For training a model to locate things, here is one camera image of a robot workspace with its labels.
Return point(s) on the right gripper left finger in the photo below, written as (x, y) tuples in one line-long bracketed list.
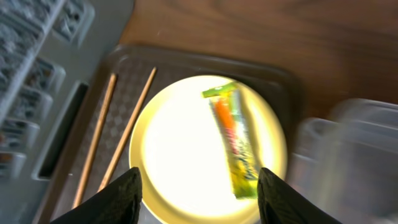
[(119, 202)]

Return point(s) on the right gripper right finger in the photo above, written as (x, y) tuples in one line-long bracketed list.
[(279, 203)]

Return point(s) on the wooden chopstick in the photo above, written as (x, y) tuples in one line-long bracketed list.
[(95, 141), (123, 140)]

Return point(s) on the green orange snack wrapper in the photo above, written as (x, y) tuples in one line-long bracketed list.
[(226, 105)]

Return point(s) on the yellow round plate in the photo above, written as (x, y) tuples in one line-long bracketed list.
[(180, 152)]

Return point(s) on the clear plastic bin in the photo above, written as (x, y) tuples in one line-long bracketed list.
[(346, 165)]

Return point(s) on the dark brown serving tray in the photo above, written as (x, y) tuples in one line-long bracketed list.
[(132, 64)]

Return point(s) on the grey plastic dish rack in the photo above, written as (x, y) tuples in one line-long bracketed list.
[(50, 50)]

